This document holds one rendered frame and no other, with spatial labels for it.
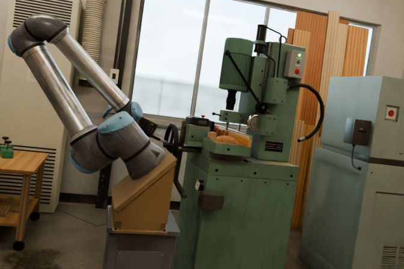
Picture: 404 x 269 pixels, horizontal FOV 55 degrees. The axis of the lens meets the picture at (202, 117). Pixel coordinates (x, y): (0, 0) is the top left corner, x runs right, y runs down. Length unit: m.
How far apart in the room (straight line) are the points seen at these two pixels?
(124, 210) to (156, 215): 0.13
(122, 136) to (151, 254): 0.51
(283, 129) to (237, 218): 0.60
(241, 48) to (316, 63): 1.82
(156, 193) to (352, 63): 3.01
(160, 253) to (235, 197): 0.68
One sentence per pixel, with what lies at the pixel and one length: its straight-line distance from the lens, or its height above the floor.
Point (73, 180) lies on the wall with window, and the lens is 3.75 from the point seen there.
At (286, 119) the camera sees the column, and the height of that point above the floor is 1.07.
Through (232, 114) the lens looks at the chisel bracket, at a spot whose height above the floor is 1.05.
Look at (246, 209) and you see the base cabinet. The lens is 2.30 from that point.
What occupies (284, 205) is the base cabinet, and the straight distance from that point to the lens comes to 2.41.
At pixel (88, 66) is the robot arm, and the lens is 1.86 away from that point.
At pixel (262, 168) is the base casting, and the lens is 2.28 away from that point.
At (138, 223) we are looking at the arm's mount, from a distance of 1.64.
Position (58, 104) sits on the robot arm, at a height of 1.01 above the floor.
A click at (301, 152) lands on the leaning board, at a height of 0.74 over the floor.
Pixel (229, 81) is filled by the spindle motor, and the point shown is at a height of 1.24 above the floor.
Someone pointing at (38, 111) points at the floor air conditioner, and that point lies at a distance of 3.39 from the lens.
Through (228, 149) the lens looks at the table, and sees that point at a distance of 2.10.
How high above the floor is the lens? 1.13
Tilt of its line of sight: 3 degrees down
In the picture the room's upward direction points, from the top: 8 degrees clockwise
